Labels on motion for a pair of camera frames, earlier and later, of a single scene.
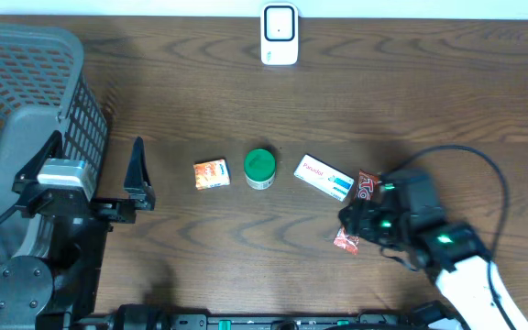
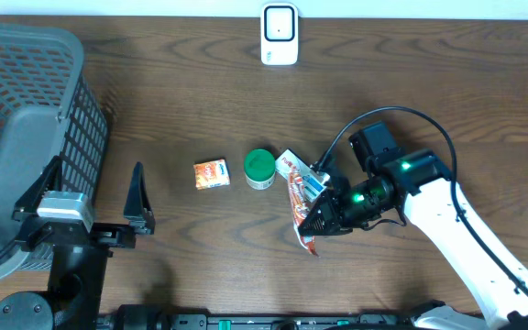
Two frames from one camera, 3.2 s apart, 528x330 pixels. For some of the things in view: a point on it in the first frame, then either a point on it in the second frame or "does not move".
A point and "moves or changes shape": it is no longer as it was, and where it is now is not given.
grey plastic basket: [27, 82] does not move
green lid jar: [259, 168] does not move
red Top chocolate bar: [366, 184] to [300, 208]
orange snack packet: [211, 174] does not move
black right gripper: [363, 219] to [336, 223]
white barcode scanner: [279, 34] does not move
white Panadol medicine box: [324, 177] moves or changes shape
